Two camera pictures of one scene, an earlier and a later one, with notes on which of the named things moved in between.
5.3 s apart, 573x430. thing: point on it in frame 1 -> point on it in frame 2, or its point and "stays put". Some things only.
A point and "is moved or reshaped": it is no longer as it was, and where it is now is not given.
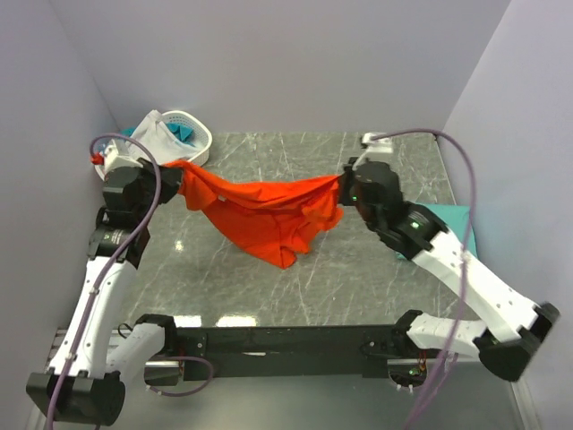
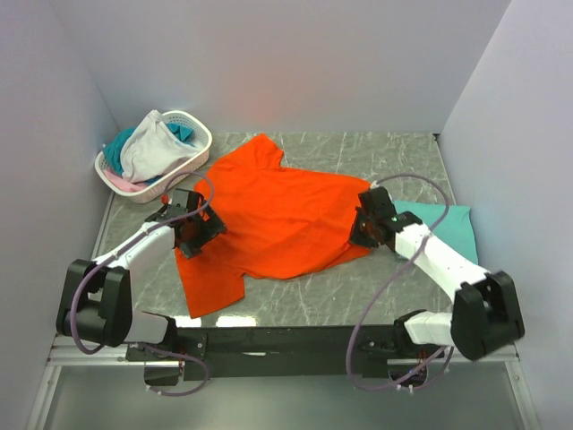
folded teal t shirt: (457, 220) stays put
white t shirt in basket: (165, 145) stays put
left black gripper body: (148, 178) -> (201, 231)
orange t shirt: (280, 220) is moved or reshaped
